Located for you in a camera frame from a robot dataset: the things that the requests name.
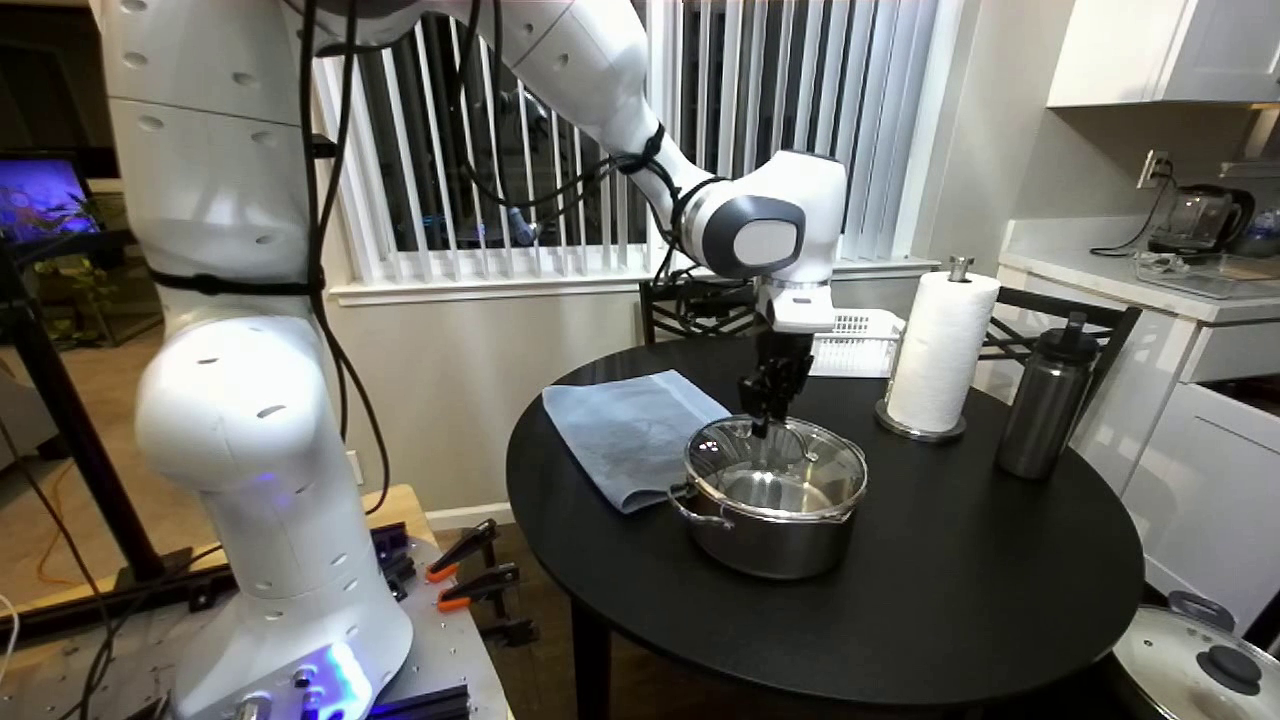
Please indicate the monitor with blue screen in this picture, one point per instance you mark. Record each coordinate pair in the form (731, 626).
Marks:
(44, 201)

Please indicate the white kitchen counter cabinets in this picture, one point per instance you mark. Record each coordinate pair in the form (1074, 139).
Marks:
(1200, 453)

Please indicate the robot mounting cart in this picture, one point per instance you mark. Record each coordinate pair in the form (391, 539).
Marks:
(463, 666)

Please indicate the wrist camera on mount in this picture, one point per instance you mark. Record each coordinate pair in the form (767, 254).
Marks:
(805, 311)

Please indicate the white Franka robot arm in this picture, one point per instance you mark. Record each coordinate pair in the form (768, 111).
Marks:
(255, 440)

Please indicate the white paper towel roll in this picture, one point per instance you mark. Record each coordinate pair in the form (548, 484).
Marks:
(943, 354)
(922, 434)

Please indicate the glass pot lid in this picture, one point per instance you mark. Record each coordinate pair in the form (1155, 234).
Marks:
(814, 464)

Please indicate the black orange spring clamp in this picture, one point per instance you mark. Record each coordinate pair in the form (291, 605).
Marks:
(480, 587)
(464, 548)

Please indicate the black table leg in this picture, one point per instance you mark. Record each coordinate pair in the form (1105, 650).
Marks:
(594, 666)

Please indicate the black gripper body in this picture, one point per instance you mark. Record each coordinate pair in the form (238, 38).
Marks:
(781, 360)

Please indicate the white upper wall cabinets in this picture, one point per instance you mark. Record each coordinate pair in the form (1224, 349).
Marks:
(1162, 47)

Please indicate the clear plastic container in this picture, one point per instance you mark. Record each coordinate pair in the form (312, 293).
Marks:
(861, 354)

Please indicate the white wall outlet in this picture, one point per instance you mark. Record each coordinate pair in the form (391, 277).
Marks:
(1155, 168)

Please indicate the stainless steel pot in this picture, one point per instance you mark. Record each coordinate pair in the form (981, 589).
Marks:
(767, 548)

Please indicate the white appliance with black knob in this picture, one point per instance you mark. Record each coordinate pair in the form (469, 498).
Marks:
(1200, 666)

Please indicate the steel water bottle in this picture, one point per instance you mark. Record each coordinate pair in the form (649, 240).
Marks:
(1041, 406)

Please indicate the black coffee maker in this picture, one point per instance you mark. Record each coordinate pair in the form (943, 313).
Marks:
(1200, 222)

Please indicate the blue cloth towel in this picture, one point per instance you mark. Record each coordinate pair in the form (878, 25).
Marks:
(625, 426)

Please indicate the window with vertical blinds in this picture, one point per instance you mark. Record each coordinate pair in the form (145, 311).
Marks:
(883, 123)

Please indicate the black metal stand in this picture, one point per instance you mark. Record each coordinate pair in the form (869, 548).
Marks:
(83, 440)

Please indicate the black wooden chair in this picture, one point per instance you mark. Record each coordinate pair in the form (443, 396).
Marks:
(680, 313)
(1118, 327)

